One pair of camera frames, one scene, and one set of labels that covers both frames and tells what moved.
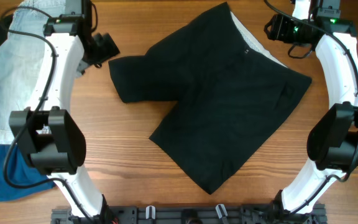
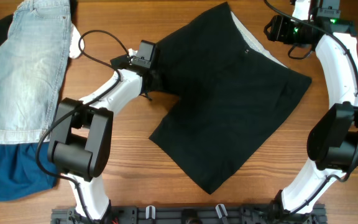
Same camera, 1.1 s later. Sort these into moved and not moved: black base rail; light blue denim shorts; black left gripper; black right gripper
Moved: black left gripper
Not moved: light blue denim shorts; black right gripper; black base rail
